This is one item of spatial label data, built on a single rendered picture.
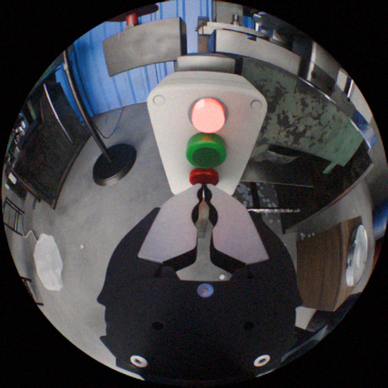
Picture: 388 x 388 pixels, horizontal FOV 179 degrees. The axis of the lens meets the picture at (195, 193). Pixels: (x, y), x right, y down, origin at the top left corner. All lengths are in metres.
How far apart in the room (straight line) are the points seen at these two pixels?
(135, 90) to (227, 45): 1.58
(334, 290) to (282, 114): 0.65
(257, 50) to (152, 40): 0.19
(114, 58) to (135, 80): 1.55
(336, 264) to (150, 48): 0.76
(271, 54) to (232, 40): 0.07
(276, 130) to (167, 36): 0.22
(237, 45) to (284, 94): 0.12
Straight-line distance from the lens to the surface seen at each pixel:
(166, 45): 0.17
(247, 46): 0.29
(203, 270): 0.65
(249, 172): 0.46
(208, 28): 0.40
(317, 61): 0.33
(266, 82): 0.21
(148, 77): 1.68
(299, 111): 0.25
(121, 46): 0.19
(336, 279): 0.67
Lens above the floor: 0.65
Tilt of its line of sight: 62 degrees down
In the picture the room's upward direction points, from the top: 1 degrees counter-clockwise
